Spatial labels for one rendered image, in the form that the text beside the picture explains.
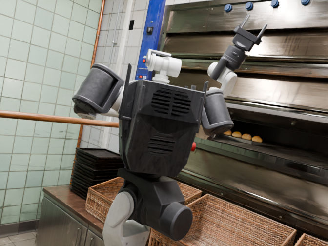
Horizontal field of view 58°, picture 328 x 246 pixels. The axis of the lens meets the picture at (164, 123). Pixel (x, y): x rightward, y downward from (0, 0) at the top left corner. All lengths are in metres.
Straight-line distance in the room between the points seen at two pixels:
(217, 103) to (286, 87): 0.74
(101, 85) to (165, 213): 0.46
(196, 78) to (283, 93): 0.62
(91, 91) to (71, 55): 1.91
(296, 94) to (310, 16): 0.42
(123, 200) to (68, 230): 1.13
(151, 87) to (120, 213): 0.45
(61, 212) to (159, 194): 1.31
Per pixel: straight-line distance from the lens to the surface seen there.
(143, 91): 0.87
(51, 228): 2.35
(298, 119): 1.57
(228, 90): 1.30
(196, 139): 2.00
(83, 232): 2.00
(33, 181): 2.93
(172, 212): 0.98
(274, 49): 1.84
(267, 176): 1.79
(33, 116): 1.35
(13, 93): 2.69
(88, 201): 2.03
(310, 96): 1.72
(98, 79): 1.01
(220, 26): 2.09
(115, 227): 1.12
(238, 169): 1.86
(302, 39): 1.82
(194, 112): 0.91
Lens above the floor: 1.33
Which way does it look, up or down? 3 degrees down
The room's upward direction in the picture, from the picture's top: 11 degrees clockwise
